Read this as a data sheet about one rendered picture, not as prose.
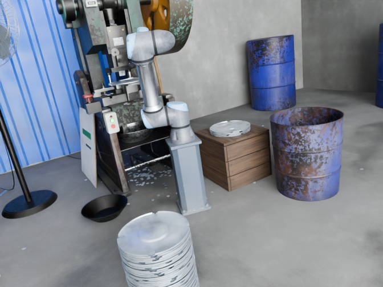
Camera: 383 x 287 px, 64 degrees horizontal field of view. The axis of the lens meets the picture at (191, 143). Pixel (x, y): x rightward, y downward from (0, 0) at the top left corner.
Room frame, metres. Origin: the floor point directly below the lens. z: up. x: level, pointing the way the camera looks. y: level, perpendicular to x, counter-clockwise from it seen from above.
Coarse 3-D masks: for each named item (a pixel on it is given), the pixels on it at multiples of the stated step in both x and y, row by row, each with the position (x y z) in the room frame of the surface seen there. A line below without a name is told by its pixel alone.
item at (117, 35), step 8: (112, 24) 2.37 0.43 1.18; (112, 32) 2.32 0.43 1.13; (120, 32) 2.35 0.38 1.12; (112, 40) 2.32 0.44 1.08; (120, 40) 2.34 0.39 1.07; (112, 48) 2.31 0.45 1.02; (120, 48) 2.34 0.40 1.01; (112, 56) 2.31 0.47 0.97; (120, 56) 2.30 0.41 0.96; (112, 64) 2.31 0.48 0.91; (120, 64) 2.30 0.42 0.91
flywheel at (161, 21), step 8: (152, 0) 2.51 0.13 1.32; (160, 0) 2.48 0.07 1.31; (168, 0) 2.29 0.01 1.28; (144, 8) 2.76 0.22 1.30; (152, 8) 2.54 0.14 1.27; (160, 8) 2.50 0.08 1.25; (168, 8) 2.30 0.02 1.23; (144, 16) 2.78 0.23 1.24; (152, 16) 2.64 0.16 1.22; (160, 16) 2.51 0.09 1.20; (168, 16) 2.32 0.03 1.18; (144, 24) 2.79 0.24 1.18; (160, 24) 2.54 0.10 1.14; (168, 24) 2.34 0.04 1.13
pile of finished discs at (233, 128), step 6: (234, 120) 2.24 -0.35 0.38; (240, 120) 2.22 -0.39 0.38; (216, 126) 2.17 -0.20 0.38; (222, 126) 2.12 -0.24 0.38; (228, 126) 2.10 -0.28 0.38; (234, 126) 2.08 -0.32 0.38; (240, 126) 2.08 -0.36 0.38; (246, 126) 2.05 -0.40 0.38; (210, 132) 2.09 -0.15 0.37; (216, 132) 2.02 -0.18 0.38; (222, 132) 2.01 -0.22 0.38; (228, 132) 1.97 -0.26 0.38; (234, 132) 1.97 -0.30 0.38; (240, 132) 1.98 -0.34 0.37; (246, 132) 2.00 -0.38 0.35
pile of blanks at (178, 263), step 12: (120, 252) 0.99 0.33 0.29; (168, 252) 0.93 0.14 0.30; (180, 252) 0.97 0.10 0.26; (192, 252) 1.04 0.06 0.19; (132, 264) 0.94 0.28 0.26; (144, 264) 0.93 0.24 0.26; (156, 264) 0.92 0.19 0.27; (168, 264) 0.93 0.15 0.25; (180, 264) 0.95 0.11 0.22; (192, 264) 1.01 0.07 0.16; (132, 276) 0.94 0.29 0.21; (144, 276) 0.92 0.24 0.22; (156, 276) 0.92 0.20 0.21; (168, 276) 0.92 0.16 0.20; (180, 276) 0.95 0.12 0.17; (192, 276) 1.00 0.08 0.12
